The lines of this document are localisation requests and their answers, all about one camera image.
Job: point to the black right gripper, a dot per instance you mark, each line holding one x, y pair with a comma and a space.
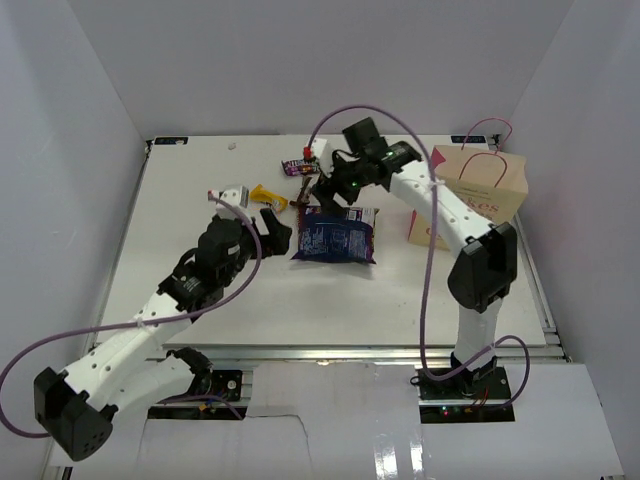
328, 187

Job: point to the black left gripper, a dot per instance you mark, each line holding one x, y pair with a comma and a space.
276, 241

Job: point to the large blue snack bag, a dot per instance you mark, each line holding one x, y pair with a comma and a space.
329, 239

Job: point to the beige paper cakes bag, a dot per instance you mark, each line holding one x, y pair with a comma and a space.
491, 182

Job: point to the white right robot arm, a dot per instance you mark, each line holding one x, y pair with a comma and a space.
485, 254

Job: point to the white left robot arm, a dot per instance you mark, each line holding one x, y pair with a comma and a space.
78, 405

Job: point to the purple candy bag small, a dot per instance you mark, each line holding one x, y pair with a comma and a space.
300, 167

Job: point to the brown candy wrapper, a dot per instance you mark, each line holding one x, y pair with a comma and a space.
304, 194

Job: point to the yellow candy bar left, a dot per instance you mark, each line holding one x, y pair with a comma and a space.
275, 202

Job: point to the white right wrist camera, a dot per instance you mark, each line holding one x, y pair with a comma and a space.
319, 152

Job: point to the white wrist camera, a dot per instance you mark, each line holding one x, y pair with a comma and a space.
237, 196
319, 152

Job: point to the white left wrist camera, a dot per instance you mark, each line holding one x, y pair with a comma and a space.
237, 196

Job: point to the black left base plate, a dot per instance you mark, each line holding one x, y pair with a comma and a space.
211, 389

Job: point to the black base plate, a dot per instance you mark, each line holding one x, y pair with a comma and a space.
493, 387
211, 389

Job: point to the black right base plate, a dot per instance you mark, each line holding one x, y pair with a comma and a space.
493, 387

